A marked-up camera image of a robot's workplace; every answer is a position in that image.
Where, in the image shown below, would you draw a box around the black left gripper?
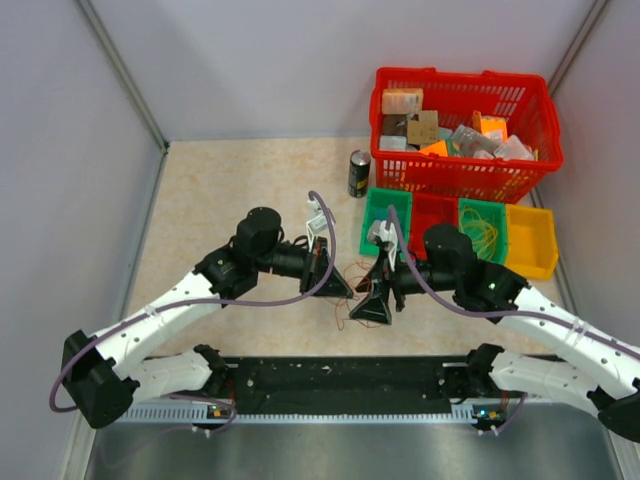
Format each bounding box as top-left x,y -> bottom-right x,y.
255,236 -> 353,299

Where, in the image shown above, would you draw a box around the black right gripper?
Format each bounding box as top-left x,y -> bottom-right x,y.
350,247 -> 458,325

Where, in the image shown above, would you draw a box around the blue orange wires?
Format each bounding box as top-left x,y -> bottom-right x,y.
332,258 -> 381,332

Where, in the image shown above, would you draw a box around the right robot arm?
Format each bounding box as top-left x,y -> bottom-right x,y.
349,220 -> 639,442

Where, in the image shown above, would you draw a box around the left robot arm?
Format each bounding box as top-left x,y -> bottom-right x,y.
55,199 -> 353,429

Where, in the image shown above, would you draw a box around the left green bin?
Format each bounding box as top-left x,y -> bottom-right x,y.
359,188 -> 413,256

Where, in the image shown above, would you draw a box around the green bin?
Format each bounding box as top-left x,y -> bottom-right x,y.
359,188 -> 413,256
458,198 -> 508,264

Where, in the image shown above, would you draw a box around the red bin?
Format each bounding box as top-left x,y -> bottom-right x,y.
408,192 -> 459,260

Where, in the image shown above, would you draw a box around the dark drink can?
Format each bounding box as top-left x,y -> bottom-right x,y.
348,150 -> 371,198

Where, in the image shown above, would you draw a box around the right green bin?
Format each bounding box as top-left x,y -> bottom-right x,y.
458,198 -> 508,264

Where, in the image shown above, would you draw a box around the yellow bin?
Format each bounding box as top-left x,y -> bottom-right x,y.
504,204 -> 559,280

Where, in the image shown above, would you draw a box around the brown cardboard box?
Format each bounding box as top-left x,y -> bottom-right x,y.
407,110 -> 440,145

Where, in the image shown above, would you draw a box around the clear plastic bags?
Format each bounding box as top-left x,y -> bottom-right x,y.
449,125 -> 536,161

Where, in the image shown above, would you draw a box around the red plastic basket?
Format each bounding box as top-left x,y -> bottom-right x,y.
369,67 -> 564,203

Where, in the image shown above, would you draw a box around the orange box in basket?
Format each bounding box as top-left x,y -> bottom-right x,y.
381,88 -> 424,115

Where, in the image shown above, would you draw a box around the orange packet in basket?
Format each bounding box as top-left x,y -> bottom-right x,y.
472,110 -> 509,142

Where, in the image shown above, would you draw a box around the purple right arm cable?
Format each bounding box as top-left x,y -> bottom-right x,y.
387,203 -> 640,436

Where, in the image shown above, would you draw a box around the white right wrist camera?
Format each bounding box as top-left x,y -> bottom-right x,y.
367,220 -> 398,264

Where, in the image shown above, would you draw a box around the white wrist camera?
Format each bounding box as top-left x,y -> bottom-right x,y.
367,220 -> 398,264
305,195 -> 335,252

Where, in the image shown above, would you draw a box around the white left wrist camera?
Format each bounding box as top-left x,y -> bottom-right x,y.
305,195 -> 335,252

